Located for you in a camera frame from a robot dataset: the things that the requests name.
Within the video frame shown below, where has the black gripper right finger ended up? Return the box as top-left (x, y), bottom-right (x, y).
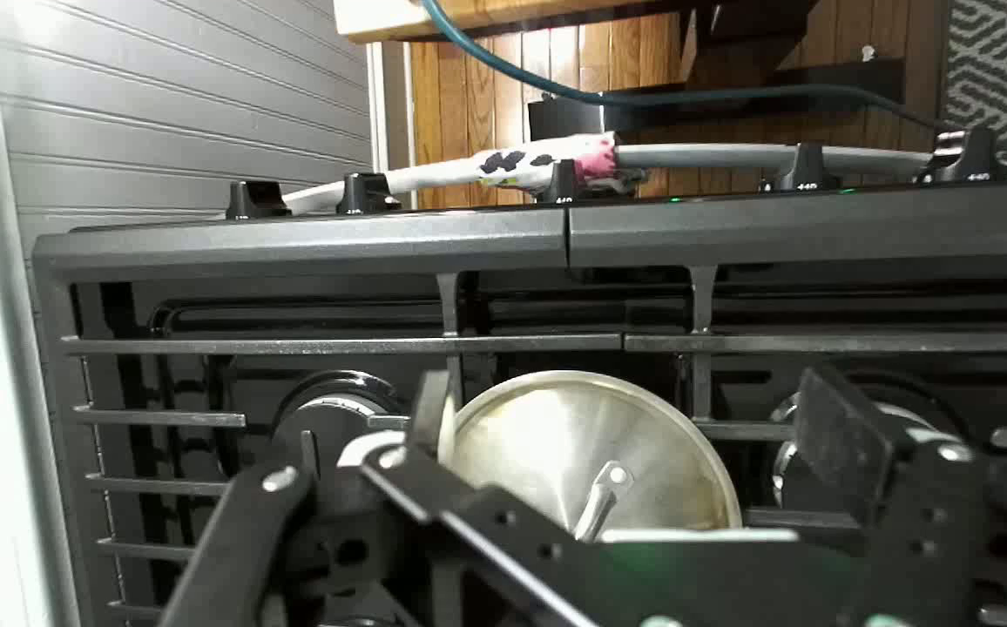
top-left (787, 366), bottom-right (995, 627)

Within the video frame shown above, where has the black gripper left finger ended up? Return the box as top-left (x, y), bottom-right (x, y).
top-left (157, 370), bottom-right (645, 627)

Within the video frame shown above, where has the stainless steel pot lid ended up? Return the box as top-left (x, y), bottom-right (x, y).
top-left (436, 366), bottom-right (746, 543)

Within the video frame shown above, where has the black gas stove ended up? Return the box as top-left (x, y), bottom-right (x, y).
top-left (28, 169), bottom-right (1007, 627)

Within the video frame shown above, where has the black stand base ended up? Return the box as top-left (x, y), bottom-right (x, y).
top-left (525, 0), bottom-right (910, 146)

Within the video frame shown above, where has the wooden platform board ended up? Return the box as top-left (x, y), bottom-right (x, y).
top-left (333, 0), bottom-right (716, 46)

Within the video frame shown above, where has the silver oven door handle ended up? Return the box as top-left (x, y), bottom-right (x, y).
top-left (279, 137), bottom-right (1007, 219)

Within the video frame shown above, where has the white pink handle attachment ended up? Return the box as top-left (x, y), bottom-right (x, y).
top-left (470, 130), bottom-right (628, 186)

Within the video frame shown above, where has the teal cable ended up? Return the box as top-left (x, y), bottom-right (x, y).
top-left (417, 0), bottom-right (949, 125)

